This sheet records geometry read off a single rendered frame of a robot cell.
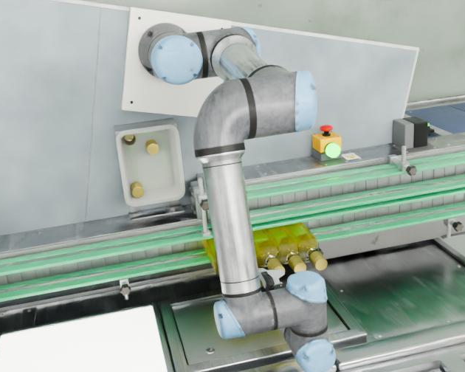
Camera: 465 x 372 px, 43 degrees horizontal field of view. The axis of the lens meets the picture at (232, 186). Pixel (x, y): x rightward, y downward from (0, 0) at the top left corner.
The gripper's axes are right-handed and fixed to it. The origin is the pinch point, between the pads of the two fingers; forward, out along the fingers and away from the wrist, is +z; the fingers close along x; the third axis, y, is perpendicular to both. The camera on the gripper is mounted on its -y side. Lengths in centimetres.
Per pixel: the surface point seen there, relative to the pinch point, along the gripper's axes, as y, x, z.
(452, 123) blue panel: 91, 14, 60
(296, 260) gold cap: 11.0, 1.3, 3.7
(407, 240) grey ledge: 57, -13, 31
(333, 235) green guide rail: 29.2, -3.2, 22.7
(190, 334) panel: -18.4, -13.1, 2.0
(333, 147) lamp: 34, 20, 33
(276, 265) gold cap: 5.4, 1.6, 2.8
